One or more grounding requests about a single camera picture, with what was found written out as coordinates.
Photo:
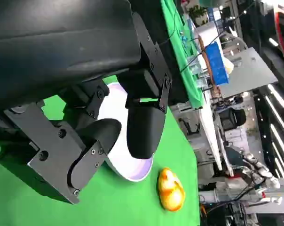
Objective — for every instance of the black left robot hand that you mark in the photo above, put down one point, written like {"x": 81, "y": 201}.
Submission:
{"x": 50, "y": 47}

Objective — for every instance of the green cloth on background table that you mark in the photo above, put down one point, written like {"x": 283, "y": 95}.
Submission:
{"x": 177, "y": 35}

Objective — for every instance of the lilac plate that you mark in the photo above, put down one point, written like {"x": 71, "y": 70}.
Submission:
{"x": 137, "y": 169}

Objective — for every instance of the potted plant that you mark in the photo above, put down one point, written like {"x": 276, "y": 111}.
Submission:
{"x": 199, "y": 14}

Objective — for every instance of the blue box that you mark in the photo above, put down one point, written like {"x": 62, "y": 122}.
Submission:
{"x": 216, "y": 63}

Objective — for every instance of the white background table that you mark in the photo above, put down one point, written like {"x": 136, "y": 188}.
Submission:
{"x": 212, "y": 131}

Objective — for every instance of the round orange white bread roll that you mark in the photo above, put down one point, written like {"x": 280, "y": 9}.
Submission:
{"x": 171, "y": 190}

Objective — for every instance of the black office chair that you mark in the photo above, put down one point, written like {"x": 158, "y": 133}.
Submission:
{"x": 233, "y": 117}

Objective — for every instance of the grey panel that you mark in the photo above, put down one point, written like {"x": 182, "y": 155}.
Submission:
{"x": 250, "y": 70}

